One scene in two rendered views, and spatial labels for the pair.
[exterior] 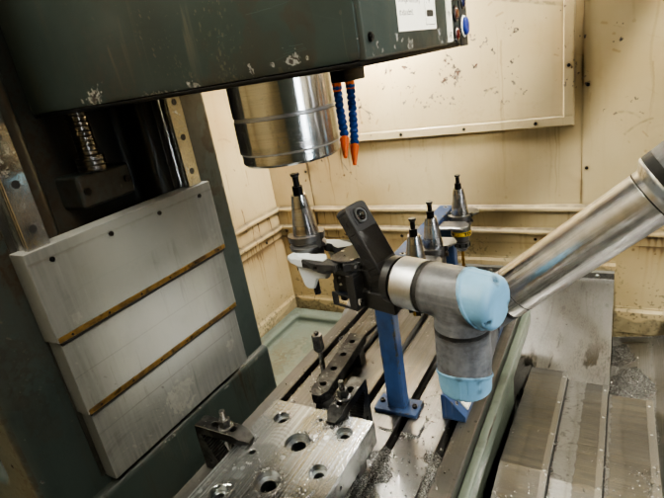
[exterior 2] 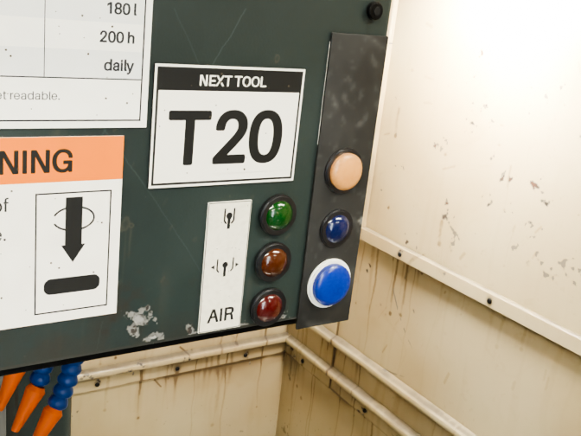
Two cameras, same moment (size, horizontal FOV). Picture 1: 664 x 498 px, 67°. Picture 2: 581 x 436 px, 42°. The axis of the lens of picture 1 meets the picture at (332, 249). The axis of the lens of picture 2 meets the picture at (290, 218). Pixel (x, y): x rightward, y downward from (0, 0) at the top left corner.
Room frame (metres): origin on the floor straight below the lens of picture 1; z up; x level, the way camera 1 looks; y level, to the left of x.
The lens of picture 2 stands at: (0.48, -0.46, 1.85)
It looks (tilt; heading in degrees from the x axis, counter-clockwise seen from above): 17 degrees down; 23
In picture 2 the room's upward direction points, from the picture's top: 6 degrees clockwise
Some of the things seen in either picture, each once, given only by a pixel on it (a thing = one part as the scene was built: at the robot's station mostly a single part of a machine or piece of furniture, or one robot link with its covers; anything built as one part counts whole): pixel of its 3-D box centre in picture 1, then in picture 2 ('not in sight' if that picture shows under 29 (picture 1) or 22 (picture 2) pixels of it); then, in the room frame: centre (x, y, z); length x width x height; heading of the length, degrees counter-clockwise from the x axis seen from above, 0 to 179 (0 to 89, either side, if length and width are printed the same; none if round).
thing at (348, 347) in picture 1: (340, 372); not in sight; (1.04, 0.03, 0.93); 0.26 x 0.05 x 0.06; 153
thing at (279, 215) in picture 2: not in sight; (278, 214); (0.90, -0.27, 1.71); 0.02 x 0.01 x 0.02; 148
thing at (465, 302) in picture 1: (460, 296); not in sight; (0.59, -0.16, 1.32); 0.11 x 0.08 x 0.09; 43
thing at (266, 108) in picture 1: (285, 119); not in sight; (0.80, 0.04, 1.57); 0.16 x 0.16 x 0.12
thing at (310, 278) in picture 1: (307, 272); not in sight; (0.76, 0.05, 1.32); 0.09 x 0.03 x 0.06; 57
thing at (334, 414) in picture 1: (347, 409); not in sight; (0.84, 0.02, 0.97); 0.13 x 0.03 x 0.15; 148
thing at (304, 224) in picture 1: (301, 213); not in sight; (0.80, 0.04, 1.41); 0.04 x 0.04 x 0.07
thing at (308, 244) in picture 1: (307, 239); not in sight; (0.80, 0.04, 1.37); 0.06 x 0.06 x 0.03
